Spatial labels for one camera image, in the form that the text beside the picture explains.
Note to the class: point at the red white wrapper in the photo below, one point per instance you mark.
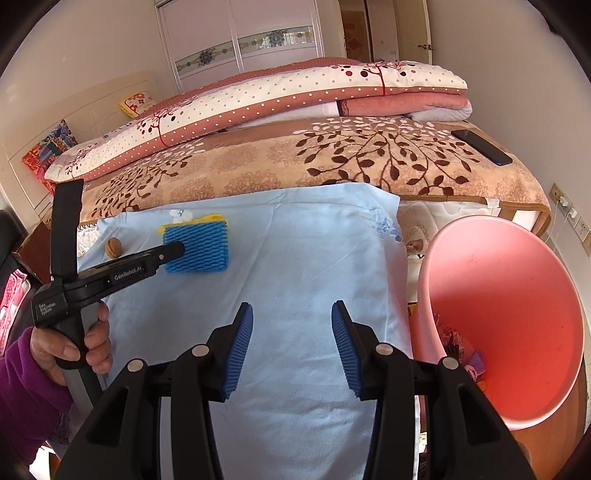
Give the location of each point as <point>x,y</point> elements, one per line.
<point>450,341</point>

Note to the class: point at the white plug-in charger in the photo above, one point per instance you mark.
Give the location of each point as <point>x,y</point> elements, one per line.
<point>572,212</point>

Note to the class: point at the colourful printed pillow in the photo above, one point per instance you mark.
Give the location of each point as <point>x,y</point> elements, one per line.
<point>48,150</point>

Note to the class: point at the black smartphone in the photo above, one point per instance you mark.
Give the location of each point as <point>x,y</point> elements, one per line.
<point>482,147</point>

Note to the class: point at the cream wooden door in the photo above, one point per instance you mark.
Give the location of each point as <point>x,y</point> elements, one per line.
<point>415,27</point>

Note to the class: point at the blue foam net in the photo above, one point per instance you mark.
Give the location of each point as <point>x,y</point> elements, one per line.
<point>198,251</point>

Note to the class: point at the walnut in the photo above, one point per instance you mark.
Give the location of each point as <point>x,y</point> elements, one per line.
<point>113,248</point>

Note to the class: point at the cream bed headboard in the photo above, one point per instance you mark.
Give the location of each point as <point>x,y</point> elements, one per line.
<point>55,101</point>

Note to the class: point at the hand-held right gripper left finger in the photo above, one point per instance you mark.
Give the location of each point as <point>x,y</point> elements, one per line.
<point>240,353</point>

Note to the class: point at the yellow floral pillow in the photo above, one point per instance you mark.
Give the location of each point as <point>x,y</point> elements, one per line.
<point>137,102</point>

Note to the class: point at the white quilted mattress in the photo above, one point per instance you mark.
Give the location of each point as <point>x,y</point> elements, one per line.
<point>438,221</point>

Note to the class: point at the pink plastic bin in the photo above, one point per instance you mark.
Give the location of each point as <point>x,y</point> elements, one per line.
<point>508,295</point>

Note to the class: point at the white folded blanket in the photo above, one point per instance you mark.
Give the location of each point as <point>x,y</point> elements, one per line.
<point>448,113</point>

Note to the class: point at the light blue cloth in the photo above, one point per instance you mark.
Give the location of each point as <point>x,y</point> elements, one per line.
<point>286,258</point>

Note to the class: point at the pink patterned bag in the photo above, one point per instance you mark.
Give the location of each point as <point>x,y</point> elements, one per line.
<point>11,309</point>

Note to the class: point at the beige leaf-print blanket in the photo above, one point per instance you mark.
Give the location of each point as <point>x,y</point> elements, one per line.
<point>323,157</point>

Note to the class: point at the person's left hand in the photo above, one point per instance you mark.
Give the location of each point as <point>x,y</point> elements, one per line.
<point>97,341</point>

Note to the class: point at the pink folded blanket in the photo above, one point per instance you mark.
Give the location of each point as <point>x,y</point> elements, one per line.
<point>401,105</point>

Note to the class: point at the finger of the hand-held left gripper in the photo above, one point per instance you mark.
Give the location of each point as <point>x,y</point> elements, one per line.
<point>168,253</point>

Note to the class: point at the brown wall socket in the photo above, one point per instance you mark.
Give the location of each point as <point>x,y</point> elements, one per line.
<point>560,193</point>

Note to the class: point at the yellow foam net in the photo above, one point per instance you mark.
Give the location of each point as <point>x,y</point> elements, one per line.
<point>207,218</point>

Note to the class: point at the white wall socket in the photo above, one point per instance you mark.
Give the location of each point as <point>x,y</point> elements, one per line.
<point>585,228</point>

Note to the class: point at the purple wrapper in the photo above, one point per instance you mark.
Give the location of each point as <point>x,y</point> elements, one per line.
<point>475,362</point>

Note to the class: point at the person's left forearm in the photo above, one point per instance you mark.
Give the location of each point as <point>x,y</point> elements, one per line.
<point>27,406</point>

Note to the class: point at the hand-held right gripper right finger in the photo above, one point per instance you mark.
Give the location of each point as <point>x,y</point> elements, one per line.
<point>344,353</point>

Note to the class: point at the dotted tree-print folded quilt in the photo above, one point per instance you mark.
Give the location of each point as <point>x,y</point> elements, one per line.
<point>258,97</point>

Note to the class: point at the white sliding-door wardrobe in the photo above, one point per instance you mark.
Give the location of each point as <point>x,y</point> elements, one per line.
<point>240,41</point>

